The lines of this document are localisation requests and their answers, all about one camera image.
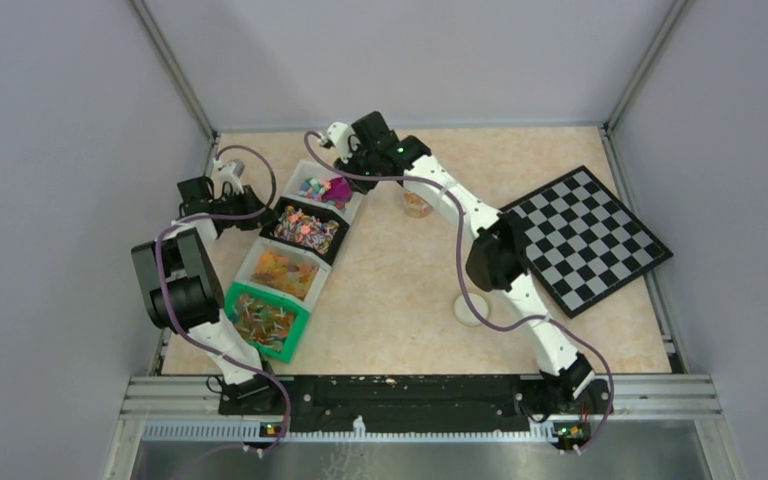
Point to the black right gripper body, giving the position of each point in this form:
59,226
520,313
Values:
361,162

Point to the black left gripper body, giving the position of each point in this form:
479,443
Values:
237,204

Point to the magenta plastic scoop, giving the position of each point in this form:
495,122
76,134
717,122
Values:
338,192

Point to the clear glass jar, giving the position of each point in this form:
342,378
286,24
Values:
415,206

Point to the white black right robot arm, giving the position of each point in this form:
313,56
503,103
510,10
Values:
496,264

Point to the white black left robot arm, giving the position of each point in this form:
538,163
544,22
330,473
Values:
182,293

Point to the black bin mixed candies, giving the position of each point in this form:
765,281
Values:
308,227

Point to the white bin round candies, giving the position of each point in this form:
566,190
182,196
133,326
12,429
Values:
307,183

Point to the green bin stick candies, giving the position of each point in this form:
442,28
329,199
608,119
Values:
272,324

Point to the white bin orange gummies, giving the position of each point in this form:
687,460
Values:
284,270

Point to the white round jar lid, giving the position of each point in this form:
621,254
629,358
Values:
465,306

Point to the black white chessboard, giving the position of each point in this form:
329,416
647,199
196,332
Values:
582,242

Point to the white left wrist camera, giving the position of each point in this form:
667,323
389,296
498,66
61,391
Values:
229,176

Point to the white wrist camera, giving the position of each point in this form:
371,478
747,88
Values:
229,176
338,137

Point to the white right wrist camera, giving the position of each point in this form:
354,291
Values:
338,137

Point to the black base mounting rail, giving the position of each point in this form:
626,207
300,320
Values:
411,403

